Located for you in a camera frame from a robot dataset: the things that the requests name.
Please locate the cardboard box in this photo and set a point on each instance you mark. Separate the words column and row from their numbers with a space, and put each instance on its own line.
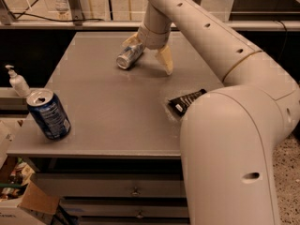
column 33, row 207

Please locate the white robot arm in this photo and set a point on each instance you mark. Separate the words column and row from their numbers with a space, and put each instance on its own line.
column 227, row 135

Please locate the blue soda can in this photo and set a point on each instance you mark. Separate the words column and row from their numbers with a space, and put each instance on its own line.
column 47, row 110

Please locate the silver blue redbull can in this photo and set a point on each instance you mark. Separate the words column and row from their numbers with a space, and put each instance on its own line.
column 129, row 56

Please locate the drawer knob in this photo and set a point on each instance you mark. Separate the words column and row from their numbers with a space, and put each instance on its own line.
column 140, row 215
column 135, row 192

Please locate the grey drawer cabinet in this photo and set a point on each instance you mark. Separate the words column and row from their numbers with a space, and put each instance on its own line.
column 123, row 133

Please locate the black candy bar wrapper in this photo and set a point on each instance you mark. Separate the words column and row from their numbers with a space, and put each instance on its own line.
column 180, row 104

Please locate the top drawer knob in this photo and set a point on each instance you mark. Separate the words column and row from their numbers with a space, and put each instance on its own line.
column 135, row 192

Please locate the white pump bottle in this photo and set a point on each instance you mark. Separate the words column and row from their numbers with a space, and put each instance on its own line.
column 18, row 82

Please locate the lower drawer knob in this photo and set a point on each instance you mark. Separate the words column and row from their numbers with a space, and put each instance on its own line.
column 140, row 215

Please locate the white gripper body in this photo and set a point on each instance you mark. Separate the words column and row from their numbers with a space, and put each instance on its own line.
column 152, row 39

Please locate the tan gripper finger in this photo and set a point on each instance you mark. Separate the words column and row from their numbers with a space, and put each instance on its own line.
column 164, row 57
column 133, row 41

